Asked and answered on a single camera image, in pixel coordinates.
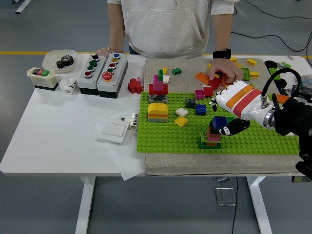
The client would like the grey emergency stop box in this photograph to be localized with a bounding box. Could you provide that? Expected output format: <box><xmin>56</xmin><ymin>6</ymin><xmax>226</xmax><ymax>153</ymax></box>
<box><xmin>97</xmin><ymin>52</ymin><xmax>129</xmax><ymax>99</ymax></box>

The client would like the white pipe tee fitting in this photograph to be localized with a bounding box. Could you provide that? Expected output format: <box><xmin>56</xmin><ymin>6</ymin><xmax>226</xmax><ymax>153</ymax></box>
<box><xmin>59</xmin><ymin>78</ymin><xmax>78</xmax><ymax>95</ymax></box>

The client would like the white wall switch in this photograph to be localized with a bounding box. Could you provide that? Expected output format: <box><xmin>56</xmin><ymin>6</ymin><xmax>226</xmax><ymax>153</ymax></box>
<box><xmin>97</xmin><ymin>121</ymin><xmax>129</xmax><ymax>144</ymax></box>

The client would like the person's left hand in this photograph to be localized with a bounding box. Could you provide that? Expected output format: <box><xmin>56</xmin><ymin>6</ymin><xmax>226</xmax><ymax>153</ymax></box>
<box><xmin>208</xmin><ymin>58</ymin><xmax>244</xmax><ymax>85</ymax></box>

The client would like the blue square brick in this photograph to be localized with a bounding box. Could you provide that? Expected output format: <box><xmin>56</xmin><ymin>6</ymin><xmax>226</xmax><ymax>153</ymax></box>
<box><xmin>211</xmin><ymin>116</ymin><xmax>228</xmax><ymax>129</ymax></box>
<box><xmin>195</xmin><ymin>104</ymin><xmax>208</xmax><ymax>116</ymax></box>

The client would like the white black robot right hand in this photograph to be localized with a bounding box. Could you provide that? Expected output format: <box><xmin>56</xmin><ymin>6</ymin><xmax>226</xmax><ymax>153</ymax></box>
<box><xmin>211</xmin><ymin>80</ymin><xmax>274</xmax><ymax>137</ymax></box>

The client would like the red cross brick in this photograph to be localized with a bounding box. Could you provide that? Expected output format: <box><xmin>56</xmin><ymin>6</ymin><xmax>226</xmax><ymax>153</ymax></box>
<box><xmin>127</xmin><ymin>78</ymin><xmax>144</xmax><ymax>95</ymax></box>

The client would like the black electronic device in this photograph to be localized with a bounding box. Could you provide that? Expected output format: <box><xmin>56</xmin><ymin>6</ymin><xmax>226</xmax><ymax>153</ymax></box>
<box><xmin>291</xmin><ymin>84</ymin><xmax>312</xmax><ymax>95</ymax></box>

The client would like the black under-table control box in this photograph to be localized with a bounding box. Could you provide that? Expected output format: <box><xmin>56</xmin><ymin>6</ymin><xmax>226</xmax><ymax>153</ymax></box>
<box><xmin>291</xmin><ymin>175</ymin><xmax>312</xmax><ymax>183</ymax></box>

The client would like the black wristwatch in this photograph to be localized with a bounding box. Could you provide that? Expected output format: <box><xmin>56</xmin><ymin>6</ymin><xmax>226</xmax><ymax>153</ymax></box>
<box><xmin>213</xmin><ymin>48</ymin><xmax>232</xmax><ymax>59</ymax></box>

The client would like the beige red-green switch box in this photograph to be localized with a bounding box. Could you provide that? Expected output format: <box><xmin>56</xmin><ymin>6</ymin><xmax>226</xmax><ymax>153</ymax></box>
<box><xmin>26</xmin><ymin>67</ymin><xmax>61</xmax><ymax>92</ymax></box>

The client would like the tall pink brick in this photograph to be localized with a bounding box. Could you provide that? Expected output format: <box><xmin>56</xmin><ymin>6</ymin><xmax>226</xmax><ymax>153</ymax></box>
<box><xmin>153</xmin><ymin>75</ymin><xmax>165</xmax><ymax>91</ymax></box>

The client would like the yellow dome brick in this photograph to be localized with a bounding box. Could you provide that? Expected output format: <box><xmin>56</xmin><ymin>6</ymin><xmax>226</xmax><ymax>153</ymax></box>
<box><xmin>147</xmin><ymin>102</ymin><xmax>169</xmax><ymax>115</ymax></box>

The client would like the translucent white bowl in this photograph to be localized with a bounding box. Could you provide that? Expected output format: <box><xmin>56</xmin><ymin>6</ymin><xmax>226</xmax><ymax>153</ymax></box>
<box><xmin>41</xmin><ymin>49</ymin><xmax>78</xmax><ymax>74</ymax></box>

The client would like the white furniture foot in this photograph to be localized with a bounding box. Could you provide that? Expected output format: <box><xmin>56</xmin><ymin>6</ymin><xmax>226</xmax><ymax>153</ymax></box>
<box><xmin>11</xmin><ymin>0</ymin><xmax>32</xmax><ymax>14</ymax></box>

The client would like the grey arch brick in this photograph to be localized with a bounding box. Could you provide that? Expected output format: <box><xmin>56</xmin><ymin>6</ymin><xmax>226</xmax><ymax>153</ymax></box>
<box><xmin>148</xmin><ymin>94</ymin><xmax>168</xmax><ymax>104</ymax></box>

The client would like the grey-brown mat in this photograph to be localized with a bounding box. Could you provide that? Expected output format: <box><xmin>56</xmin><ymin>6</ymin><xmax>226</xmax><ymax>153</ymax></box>
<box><xmin>143</xmin><ymin>58</ymin><xmax>312</xmax><ymax>176</ymax></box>

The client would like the dark green frame brick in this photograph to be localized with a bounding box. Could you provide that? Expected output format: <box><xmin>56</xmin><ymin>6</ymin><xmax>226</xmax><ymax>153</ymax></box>
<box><xmin>197</xmin><ymin>133</ymin><xmax>223</xmax><ymax>150</ymax></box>

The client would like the dark grey brick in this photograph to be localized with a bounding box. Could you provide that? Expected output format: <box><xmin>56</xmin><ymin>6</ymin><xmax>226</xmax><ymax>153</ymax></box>
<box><xmin>184</xmin><ymin>98</ymin><xmax>197</xmax><ymax>110</ymax></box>

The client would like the orange thin brick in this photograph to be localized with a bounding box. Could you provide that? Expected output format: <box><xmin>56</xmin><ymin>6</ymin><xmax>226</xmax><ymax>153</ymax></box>
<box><xmin>147</xmin><ymin>112</ymin><xmax>169</xmax><ymax>119</ymax></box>

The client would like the black floor cable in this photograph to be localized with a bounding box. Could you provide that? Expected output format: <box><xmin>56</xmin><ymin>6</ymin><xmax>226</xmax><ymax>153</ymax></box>
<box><xmin>231</xmin><ymin>31</ymin><xmax>312</xmax><ymax>52</ymax></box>
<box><xmin>243</xmin><ymin>0</ymin><xmax>312</xmax><ymax>20</ymax></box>

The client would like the person's right hand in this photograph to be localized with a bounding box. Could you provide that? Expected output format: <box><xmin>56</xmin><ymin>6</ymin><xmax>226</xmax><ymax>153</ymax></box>
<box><xmin>95</xmin><ymin>47</ymin><xmax>111</xmax><ymax>59</ymax></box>

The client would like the black hanging cable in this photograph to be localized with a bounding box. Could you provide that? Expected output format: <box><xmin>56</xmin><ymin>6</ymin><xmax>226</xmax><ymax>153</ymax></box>
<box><xmin>231</xmin><ymin>175</ymin><xmax>238</xmax><ymax>234</ymax></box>

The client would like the orange long plate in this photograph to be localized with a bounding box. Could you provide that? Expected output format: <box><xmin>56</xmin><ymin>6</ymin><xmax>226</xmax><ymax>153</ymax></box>
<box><xmin>195</xmin><ymin>72</ymin><xmax>212</xmax><ymax>85</ymax></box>

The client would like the person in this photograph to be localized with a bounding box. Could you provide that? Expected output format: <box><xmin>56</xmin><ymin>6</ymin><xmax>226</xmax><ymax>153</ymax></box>
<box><xmin>95</xmin><ymin>0</ymin><xmax>244</xmax><ymax>85</ymax></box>

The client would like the white table leg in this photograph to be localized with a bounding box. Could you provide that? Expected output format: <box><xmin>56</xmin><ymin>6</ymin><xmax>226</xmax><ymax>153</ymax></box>
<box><xmin>75</xmin><ymin>176</ymin><xmax>96</xmax><ymax>234</ymax></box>
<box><xmin>246</xmin><ymin>175</ymin><xmax>273</xmax><ymax>234</ymax></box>

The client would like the red wide brick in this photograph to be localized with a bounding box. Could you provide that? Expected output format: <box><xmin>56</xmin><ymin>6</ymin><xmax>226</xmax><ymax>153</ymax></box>
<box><xmin>148</xmin><ymin>83</ymin><xmax>169</xmax><ymax>96</ymax></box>

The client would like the green studded baseplate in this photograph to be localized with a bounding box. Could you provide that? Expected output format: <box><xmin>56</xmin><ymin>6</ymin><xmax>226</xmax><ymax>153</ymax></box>
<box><xmin>136</xmin><ymin>92</ymin><xmax>300</xmax><ymax>156</ymax></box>

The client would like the grey four-button box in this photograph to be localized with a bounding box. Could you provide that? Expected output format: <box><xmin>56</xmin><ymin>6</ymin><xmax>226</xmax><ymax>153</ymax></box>
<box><xmin>77</xmin><ymin>54</ymin><xmax>107</xmax><ymax>96</ymax></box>

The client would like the white labelled cylinder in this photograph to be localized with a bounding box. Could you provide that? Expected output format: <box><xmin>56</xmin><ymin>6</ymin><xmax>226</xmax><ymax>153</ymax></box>
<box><xmin>129</xmin><ymin>112</ymin><xmax>139</xmax><ymax>131</ymax></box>

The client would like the yellow square plate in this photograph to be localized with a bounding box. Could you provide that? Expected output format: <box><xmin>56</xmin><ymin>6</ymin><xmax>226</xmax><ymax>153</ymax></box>
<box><xmin>174</xmin><ymin>116</ymin><xmax>188</xmax><ymax>128</ymax></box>

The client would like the dark metal gear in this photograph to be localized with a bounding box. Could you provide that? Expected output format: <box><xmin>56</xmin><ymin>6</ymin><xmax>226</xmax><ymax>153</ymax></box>
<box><xmin>56</xmin><ymin>55</ymin><xmax>75</xmax><ymax>69</ymax></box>

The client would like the white paper sheet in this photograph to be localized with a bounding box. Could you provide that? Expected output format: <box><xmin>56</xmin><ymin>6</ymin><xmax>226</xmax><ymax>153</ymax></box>
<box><xmin>95</xmin><ymin>117</ymin><xmax>147</xmax><ymax>181</ymax></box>

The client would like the metal floor box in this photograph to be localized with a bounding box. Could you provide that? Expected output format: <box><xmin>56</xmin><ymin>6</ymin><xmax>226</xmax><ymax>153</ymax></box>
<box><xmin>214</xmin><ymin>187</ymin><xmax>236</xmax><ymax>207</ymax></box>

